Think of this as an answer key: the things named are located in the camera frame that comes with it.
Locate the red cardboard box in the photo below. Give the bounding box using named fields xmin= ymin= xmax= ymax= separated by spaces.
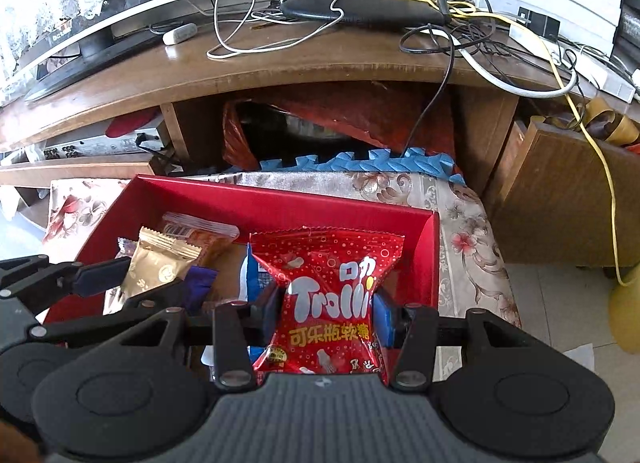
xmin=45 ymin=174 xmax=441 ymax=384

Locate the floral tablecloth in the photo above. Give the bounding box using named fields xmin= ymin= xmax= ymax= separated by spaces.
xmin=42 ymin=170 xmax=523 ymax=374

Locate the small white device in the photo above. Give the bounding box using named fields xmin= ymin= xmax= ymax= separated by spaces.
xmin=163 ymin=23 xmax=198 ymax=45

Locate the gold ribbon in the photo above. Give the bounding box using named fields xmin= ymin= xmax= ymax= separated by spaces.
xmin=575 ymin=97 xmax=640 ymax=146

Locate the black cable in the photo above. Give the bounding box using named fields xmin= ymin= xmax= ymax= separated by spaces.
xmin=400 ymin=26 xmax=456 ymax=154

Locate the white power strip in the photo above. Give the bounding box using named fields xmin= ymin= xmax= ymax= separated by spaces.
xmin=507 ymin=23 xmax=638 ymax=104

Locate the wooden TV stand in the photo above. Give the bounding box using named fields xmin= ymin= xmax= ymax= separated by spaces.
xmin=0 ymin=13 xmax=640 ymax=199

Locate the small black box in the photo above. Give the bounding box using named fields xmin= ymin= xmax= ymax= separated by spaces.
xmin=517 ymin=6 xmax=561 ymax=39

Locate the red candy packet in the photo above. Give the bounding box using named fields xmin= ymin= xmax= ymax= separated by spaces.
xmin=248 ymin=227 xmax=406 ymax=386

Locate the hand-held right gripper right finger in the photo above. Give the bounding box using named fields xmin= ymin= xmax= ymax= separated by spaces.
xmin=374 ymin=290 xmax=551 ymax=391

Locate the white paper sheet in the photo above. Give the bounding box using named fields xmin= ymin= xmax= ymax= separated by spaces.
xmin=562 ymin=343 xmax=596 ymax=374

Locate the thick white cable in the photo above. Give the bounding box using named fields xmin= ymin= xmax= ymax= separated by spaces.
xmin=425 ymin=26 xmax=578 ymax=98

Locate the dark red cloth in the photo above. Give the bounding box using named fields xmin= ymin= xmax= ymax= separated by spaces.
xmin=105 ymin=110 xmax=161 ymax=139

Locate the gold snack packet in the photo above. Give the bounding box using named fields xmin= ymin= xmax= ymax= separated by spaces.
xmin=120 ymin=226 xmax=201 ymax=301

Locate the silver snack packet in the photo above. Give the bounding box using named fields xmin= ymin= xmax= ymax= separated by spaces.
xmin=102 ymin=237 xmax=138 ymax=315

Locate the silver media player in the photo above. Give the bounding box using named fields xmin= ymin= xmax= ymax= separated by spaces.
xmin=42 ymin=126 xmax=173 ymax=161

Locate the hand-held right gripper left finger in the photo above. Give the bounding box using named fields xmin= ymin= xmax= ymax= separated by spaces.
xmin=102 ymin=282 xmax=281 ymax=390

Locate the white blue snack packet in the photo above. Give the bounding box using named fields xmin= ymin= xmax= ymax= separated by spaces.
xmin=239 ymin=242 xmax=273 ymax=304

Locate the yellow cable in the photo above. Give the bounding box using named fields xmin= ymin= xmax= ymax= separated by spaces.
xmin=345 ymin=0 xmax=640 ymax=286

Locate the purple snack packet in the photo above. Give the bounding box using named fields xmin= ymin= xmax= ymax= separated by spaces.
xmin=185 ymin=265 xmax=219 ymax=314

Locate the red plastic bag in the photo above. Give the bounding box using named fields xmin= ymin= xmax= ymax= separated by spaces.
xmin=221 ymin=86 xmax=463 ymax=171

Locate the wooden cabinet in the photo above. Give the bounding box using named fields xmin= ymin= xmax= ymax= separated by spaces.
xmin=482 ymin=116 xmax=640 ymax=279

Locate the blue foam mat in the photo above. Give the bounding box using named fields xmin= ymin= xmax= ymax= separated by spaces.
xmin=259 ymin=147 xmax=467 ymax=189

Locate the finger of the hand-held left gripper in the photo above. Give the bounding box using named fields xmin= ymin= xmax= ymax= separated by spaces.
xmin=30 ymin=279 xmax=190 ymax=348
xmin=0 ymin=255 xmax=132 ymax=316

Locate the thin white cable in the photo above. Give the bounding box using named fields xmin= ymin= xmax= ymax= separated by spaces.
xmin=206 ymin=0 xmax=346 ymax=61

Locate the clear orange snack packet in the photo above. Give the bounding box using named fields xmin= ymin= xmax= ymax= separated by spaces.
xmin=157 ymin=212 xmax=241 ymax=269

